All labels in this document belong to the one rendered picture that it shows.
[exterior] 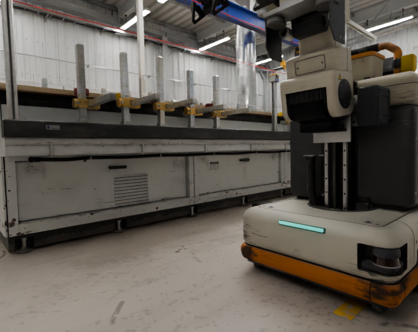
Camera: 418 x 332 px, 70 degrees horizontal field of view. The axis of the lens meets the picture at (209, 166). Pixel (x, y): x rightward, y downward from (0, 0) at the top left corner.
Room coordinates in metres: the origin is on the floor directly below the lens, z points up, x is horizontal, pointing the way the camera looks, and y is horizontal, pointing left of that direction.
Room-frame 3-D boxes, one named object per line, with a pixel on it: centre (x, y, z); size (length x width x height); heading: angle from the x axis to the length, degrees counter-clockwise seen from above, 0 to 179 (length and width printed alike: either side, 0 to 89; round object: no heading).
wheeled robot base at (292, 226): (1.29, -0.58, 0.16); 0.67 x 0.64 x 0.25; 131
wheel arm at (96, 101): (1.58, 0.59, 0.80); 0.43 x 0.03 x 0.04; 42
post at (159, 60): (1.95, 0.31, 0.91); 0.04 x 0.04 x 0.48; 42
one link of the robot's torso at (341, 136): (1.13, -0.49, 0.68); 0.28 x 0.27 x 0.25; 41
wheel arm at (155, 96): (1.75, 0.41, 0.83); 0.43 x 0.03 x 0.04; 42
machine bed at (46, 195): (3.48, -0.59, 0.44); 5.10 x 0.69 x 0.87; 132
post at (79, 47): (1.62, 0.68, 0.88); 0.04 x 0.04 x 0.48; 42
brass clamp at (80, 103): (1.63, 0.66, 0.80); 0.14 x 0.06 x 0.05; 132
